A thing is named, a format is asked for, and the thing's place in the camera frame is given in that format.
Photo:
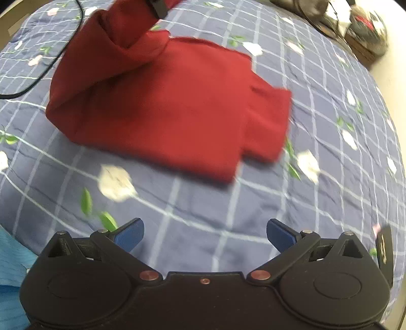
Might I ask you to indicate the light blue cloth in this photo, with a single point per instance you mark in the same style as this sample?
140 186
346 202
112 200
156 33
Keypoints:
12 273

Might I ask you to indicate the dark round helmet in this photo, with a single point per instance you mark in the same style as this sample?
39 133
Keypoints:
369 30

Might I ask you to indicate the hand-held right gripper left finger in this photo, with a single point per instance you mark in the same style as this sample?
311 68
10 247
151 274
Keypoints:
129 237

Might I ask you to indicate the red sweater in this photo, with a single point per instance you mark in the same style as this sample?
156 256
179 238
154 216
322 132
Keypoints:
165 108

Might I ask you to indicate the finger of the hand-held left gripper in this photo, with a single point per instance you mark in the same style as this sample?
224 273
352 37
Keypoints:
159 8

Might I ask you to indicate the blue plaid floral blanket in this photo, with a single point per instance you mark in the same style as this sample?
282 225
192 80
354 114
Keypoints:
196 209

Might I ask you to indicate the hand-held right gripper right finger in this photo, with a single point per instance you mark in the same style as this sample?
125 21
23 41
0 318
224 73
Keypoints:
279 237

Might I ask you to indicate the black bag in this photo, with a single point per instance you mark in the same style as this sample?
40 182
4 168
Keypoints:
304 11

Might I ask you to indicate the black case with gold print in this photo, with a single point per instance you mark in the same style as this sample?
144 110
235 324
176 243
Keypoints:
385 250

